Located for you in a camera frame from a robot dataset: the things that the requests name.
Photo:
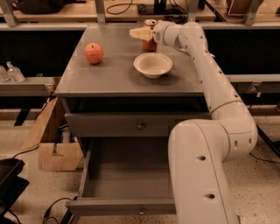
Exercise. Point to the brown cardboard box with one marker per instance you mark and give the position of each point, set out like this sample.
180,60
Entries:
57,151

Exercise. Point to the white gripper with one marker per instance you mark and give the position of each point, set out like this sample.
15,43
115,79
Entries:
158,33

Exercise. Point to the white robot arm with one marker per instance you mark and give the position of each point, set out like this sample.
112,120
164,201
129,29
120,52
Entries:
198,148

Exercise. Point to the closed top drawer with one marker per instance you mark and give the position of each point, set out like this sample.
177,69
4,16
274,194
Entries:
126,124

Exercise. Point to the white bowl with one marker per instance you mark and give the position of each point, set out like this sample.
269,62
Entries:
152,64

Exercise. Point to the red apple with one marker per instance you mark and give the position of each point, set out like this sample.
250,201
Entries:
94,53

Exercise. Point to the grey drawer cabinet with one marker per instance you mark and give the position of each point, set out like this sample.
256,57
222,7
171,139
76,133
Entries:
114,85

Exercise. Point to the red coke can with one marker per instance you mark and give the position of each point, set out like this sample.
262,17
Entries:
151,45

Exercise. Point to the black bin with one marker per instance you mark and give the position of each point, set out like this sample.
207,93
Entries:
11,185

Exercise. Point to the black bag on shelf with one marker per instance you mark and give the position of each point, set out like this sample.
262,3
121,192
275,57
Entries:
40,6

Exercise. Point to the open middle drawer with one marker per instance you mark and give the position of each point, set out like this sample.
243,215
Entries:
125,176

